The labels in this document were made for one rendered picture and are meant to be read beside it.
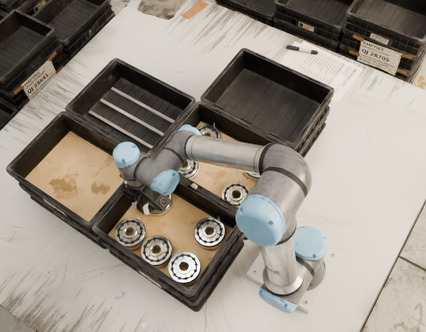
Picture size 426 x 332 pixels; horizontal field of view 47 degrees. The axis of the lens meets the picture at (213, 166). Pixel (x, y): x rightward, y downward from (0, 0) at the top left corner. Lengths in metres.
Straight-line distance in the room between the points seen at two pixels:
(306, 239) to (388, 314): 1.06
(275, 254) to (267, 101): 0.82
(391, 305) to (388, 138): 0.85
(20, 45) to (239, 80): 1.33
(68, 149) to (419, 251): 1.71
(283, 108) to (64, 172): 0.85
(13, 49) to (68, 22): 0.39
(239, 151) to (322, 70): 1.01
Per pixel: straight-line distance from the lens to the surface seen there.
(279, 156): 1.18
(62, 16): 3.10
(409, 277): 2.59
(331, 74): 2.20
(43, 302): 1.85
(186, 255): 1.61
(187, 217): 1.69
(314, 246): 1.51
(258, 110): 1.90
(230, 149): 1.29
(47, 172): 1.90
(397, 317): 2.52
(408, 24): 2.78
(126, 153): 1.40
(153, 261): 1.62
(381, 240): 1.84
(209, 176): 1.75
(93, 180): 1.82
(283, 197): 1.11
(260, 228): 1.11
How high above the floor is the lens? 2.36
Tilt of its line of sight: 60 degrees down
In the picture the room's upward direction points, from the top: 8 degrees counter-clockwise
